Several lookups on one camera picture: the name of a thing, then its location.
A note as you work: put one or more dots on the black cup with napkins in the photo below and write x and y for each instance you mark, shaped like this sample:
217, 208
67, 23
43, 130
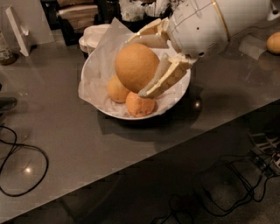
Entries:
132, 13

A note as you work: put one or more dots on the white paper liner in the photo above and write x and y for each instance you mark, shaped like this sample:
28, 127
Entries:
102, 58

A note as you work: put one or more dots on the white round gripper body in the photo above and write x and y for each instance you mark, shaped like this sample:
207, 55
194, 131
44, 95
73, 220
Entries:
196, 29

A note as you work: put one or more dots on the power strip on floor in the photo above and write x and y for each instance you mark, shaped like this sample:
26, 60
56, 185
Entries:
264, 162

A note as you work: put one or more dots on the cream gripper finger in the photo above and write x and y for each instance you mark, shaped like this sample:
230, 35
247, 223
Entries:
170, 70
153, 35

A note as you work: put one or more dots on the glass bottle with label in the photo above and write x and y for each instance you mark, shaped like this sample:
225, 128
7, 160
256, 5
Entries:
7, 57

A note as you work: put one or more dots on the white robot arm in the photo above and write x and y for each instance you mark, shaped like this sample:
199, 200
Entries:
242, 16

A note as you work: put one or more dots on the black cup with packets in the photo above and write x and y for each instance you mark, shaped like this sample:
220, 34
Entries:
155, 9

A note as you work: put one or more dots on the white sign stand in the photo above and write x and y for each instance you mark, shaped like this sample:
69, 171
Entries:
21, 33

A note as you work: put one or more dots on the dark object at left edge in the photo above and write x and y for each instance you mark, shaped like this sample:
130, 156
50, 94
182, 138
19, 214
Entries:
7, 104

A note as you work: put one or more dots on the orange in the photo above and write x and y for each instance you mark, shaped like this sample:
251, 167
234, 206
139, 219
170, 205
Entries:
139, 107
135, 66
273, 43
116, 90

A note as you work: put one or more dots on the white bowl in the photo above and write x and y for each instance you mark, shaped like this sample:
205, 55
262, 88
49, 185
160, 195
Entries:
175, 93

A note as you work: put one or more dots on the stack of white plates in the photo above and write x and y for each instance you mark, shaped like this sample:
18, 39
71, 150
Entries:
91, 37

